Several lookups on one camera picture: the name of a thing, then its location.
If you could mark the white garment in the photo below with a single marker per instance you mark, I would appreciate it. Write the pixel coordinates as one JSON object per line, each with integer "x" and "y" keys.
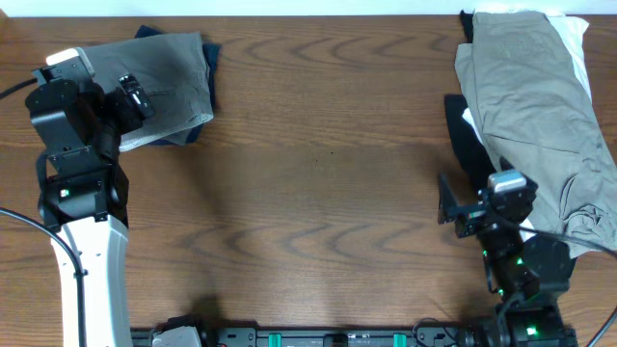
{"x": 571, "y": 30}

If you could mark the grey shorts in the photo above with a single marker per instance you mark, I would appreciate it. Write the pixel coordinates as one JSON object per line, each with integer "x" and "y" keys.
{"x": 171, "y": 69}

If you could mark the black garment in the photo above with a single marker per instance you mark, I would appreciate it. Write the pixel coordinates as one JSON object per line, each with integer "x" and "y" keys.
{"x": 459, "y": 109}

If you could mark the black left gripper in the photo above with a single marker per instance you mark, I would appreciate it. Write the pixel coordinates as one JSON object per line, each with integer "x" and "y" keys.
{"x": 129, "y": 120}

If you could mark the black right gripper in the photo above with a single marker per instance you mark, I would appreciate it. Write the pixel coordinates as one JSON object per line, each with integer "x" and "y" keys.
{"x": 447, "y": 207}

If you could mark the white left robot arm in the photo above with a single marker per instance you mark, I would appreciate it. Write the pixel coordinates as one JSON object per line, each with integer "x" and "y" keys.
{"x": 83, "y": 200}

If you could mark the khaki beige shorts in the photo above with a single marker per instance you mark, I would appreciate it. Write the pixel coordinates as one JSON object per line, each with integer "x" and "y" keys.
{"x": 518, "y": 78}

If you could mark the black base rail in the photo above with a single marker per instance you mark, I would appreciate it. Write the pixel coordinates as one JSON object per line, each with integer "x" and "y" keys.
{"x": 194, "y": 331}

